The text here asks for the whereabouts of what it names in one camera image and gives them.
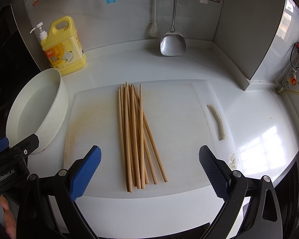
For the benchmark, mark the person's left hand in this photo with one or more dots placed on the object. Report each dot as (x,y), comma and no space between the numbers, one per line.
(10,223)

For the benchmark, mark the yellow dish detergent bottle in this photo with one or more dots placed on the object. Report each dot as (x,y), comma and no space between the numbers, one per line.
(62,46)

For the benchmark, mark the white dish brush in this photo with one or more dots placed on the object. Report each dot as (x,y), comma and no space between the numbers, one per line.
(153,25)

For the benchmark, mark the white round basin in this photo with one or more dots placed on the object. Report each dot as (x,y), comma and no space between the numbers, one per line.
(40,108)

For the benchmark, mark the steel spatula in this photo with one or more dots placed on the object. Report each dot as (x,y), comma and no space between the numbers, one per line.
(172,42)

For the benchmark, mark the white plastic cutting board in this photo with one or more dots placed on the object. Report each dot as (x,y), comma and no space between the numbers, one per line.
(183,115)

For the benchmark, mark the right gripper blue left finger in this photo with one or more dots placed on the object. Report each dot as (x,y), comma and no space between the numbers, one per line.
(84,170)

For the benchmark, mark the wooden chopstick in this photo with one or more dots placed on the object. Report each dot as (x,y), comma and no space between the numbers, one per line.
(154,148)
(134,136)
(146,147)
(123,119)
(128,144)
(138,131)
(122,144)
(142,156)

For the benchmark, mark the gas valve with hose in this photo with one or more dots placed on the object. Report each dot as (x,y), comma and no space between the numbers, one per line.
(291,78)

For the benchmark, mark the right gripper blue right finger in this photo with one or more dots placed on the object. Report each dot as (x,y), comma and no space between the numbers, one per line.
(215,172)

